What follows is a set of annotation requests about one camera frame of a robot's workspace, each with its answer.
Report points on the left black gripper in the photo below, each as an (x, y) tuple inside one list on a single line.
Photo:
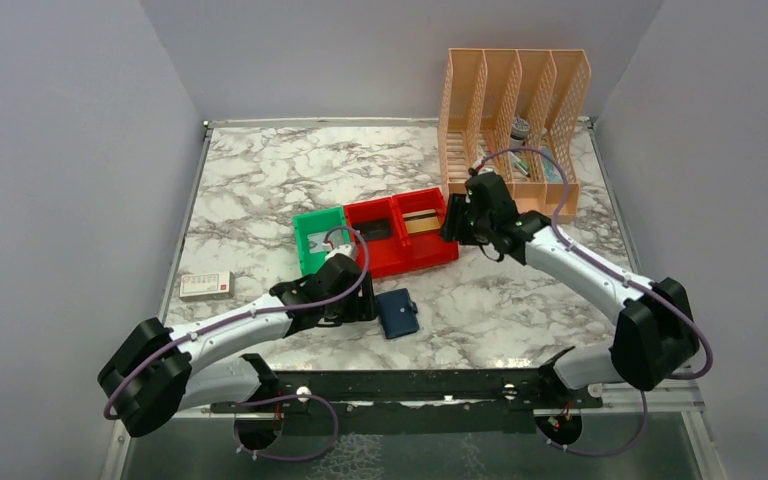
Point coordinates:
[(362, 309)]

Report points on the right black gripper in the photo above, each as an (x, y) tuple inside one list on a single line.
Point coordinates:
[(452, 230)]

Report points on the green plastic bin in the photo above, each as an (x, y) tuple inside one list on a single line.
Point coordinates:
[(310, 230)]

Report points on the navy blue card holder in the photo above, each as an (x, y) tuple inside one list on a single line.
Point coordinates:
[(397, 313)]

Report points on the red double bin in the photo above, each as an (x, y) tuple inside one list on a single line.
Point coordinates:
[(403, 253)]

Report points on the peach desk file organizer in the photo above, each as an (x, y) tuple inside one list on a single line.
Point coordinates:
[(525, 100)]

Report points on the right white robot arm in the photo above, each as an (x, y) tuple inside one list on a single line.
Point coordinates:
[(653, 336)]

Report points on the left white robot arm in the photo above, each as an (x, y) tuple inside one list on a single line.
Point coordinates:
[(159, 370)]

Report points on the silver VIP card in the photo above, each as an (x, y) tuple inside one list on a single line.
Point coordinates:
[(316, 243)]

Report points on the gold striped card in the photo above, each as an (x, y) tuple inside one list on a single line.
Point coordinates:
[(421, 221)]

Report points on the black card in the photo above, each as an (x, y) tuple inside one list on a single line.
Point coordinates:
[(374, 230)]

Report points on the green marker pen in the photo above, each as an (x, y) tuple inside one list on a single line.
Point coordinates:
[(519, 164)]

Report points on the blue plastic packet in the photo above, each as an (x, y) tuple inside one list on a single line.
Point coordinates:
[(551, 173)]

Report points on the round grey tin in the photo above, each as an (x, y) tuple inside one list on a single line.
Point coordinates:
[(520, 133)]

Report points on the white red small box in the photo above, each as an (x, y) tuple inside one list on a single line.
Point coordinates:
[(206, 286)]

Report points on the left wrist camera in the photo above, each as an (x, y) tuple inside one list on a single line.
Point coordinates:
[(348, 250)]

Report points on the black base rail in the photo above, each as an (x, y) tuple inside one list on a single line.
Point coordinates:
[(397, 402)]

